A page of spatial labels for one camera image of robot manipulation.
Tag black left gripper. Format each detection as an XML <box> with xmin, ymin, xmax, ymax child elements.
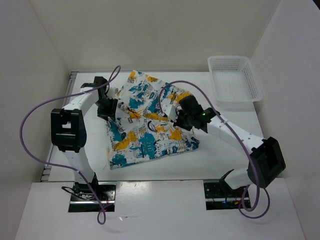
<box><xmin>94</xmin><ymin>96</ymin><xmax>118</xmax><ymax>122</ymax></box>

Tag colourful patterned shorts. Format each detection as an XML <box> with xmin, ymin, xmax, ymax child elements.
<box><xmin>106</xmin><ymin>70</ymin><xmax>200</xmax><ymax>170</ymax></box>

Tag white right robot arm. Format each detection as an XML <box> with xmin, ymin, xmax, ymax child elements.
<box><xmin>165</xmin><ymin>95</ymin><xmax>286</xmax><ymax>197</ymax></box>

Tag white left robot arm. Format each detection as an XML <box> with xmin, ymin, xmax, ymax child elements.
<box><xmin>50</xmin><ymin>76</ymin><xmax>118</xmax><ymax>200</ymax></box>

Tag white plastic basket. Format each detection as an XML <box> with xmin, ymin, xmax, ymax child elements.
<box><xmin>207</xmin><ymin>55</ymin><xmax>263</xmax><ymax>104</ymax></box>

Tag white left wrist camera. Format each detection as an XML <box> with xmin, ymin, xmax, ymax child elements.
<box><xmin>106</xmin><ymin>87</ymin><xmax>119</xmax><ymax>99</ymax></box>

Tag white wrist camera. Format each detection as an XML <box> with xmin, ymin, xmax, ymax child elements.
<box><xmin>106</xmin><ymin>87</ymin><xmax>119</xmax><ymax>99</ymax></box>
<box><xmin>161</xmin><ymin>104</ymin><xmax>178</xmax><ymax>122</ymax></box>

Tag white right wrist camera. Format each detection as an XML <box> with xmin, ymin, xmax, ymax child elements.
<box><xmin>161</xmin><ymin>104</ymin><xmax>178</xmax><ymax>122</ymax></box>

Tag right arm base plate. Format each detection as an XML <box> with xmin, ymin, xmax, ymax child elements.
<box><xmin>203</xmin><ymin>179</ymin><xmax>246</xmax><ymax>211</ymax></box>

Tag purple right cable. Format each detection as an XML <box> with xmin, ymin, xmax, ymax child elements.
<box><xmin>158</xmin><ymin>80</ymin><xmax>271</xmax><ymax>220</ymax></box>

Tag purple cable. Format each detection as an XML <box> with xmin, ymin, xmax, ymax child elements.
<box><xmin>19</xmin><ymin>65</ymin><xmax>122</xmax><ymax>225</ymax></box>
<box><xmin>158</xmin><ymin>80</ymin><xmax>271</xmax><ymax>220</ymax></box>

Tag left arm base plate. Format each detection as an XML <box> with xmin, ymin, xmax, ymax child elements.
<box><xmin>61</xmin><ymin>181</ymin><xmax>117</xmax><ymax>213</ymax></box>

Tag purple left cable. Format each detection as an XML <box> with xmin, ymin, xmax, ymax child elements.
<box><xmin>19</xmin><ymin>65</ymin><xmax>122</xmax><ymax>225</ymax></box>

